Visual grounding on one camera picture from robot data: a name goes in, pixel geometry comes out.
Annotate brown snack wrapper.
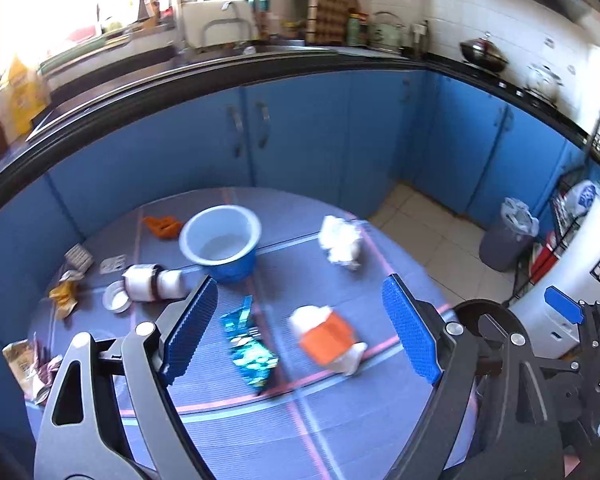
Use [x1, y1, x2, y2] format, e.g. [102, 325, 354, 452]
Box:
[2, 335, 62, 405]

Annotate small white lid cup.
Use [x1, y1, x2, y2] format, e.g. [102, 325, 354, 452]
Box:
[102, 281, 132, 314]

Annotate yellow wrapper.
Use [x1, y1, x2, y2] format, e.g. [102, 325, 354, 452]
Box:
[48, 270, 84, 320]

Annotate white paper cup roll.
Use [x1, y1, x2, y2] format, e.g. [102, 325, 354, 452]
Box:
[122, 264, 188, 302]

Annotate orange white carton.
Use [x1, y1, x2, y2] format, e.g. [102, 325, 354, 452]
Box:
[288, 306, 368, 376]

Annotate blue green snack wrapper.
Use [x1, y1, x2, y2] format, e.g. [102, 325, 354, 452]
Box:
[220, 296, 278, 394]

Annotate orange peel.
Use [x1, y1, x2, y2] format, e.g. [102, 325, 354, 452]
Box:
[143, 216, 183, 240]

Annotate white tissue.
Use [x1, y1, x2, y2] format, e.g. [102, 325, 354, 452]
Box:
[317, 216, 363, 271]

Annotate black trash bin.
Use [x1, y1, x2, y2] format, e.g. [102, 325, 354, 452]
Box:
[453, 299, 519, 348]

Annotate blue kitchen cabinets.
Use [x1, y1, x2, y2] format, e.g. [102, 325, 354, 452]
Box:
[0, 66, 600, 470]

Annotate black kitchen countertop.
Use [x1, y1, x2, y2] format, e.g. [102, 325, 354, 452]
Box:
[0, 47, 592, 210]

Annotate white appliance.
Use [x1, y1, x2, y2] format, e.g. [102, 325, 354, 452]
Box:
[510, 198, 600, 359]

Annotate grey bin with bag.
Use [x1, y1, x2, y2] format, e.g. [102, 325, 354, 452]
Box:
[479, 197, 540, 272]

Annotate black metal shelf rack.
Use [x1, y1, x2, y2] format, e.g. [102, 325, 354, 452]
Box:
[509, 91, 600, 306]

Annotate silver foil packet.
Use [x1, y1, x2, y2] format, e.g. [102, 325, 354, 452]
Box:
[65, 244, 94, 273]

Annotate blue checked tablecloth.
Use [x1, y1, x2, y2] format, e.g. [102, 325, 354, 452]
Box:
[32, 188, 449, 479]

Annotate white cooking pot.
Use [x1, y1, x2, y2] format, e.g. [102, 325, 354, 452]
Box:
[524, 63, 562, 106]

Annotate blue plastic cup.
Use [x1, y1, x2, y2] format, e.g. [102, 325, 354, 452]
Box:
[178, 205, 262, 284]

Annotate black wok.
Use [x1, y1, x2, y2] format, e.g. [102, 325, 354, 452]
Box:
[460, 32, 508, 74]

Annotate green kettle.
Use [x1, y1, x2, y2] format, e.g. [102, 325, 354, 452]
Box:
[370, 11, 405, 53]

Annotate wooden checkered board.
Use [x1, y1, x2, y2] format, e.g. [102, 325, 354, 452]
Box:
[306, 0, 358, 46]

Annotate white dish rack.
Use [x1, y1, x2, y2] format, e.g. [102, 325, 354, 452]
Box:
[183, 0, 257, 49]

